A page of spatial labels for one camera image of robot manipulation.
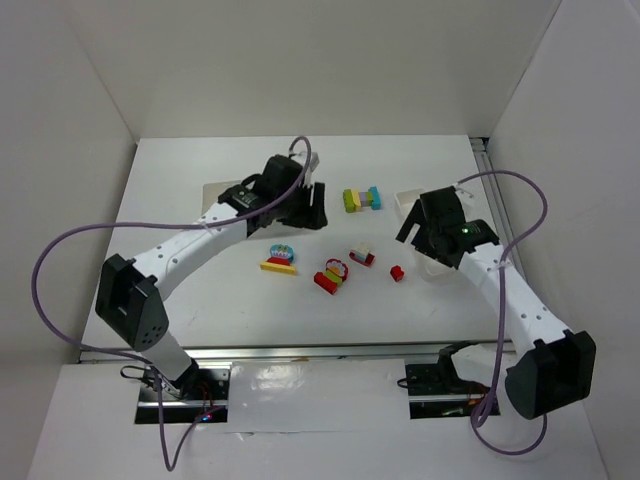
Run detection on teal frog lego brick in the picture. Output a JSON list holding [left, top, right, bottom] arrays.
[[270, 243, 295, 263]]

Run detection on flower printed lego brick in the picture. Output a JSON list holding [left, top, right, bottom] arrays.
[[325, 258, 349, 280]]

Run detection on small red lego brick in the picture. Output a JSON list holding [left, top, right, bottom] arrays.
[[390, 265, 405, 282]]

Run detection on red curved lego brick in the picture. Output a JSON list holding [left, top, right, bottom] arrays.
[[349, 251, 375, 267]]

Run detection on red base lego brick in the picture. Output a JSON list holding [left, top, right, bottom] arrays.
[[313, 270, 340, 295]]

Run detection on white sorting tray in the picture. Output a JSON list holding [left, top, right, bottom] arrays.
[[201, 182, 262, 216], [396, 185, 475, 280]]

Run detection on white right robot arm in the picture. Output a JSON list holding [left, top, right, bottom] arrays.
[[397, 187, 596, 420]]

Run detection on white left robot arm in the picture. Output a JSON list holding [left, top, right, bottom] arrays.
[[95, 153, 328, 394]]

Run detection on long green lego brick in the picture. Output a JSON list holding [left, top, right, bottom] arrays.
[[343, 189, 356, 213]]

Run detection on teal long lego brick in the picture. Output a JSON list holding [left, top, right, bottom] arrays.
[[368, 186, 382, 210]]

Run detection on red sloped lego brick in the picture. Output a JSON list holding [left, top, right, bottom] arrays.
[[267, 257, 291, 266]]

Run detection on yellow flat lego plate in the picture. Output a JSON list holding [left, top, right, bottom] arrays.
[[260, 261, 297, 275]]

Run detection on aluminium side rail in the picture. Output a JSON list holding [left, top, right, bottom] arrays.
[[469, 135, 524, 281]]

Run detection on aluminium front rail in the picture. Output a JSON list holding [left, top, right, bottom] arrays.
[[77, 341, 516, 365]]

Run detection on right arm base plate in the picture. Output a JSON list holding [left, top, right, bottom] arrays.
[[396, 341, 488, 420]]

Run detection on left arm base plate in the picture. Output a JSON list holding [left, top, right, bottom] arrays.
[[134, 363, 232, 426]]

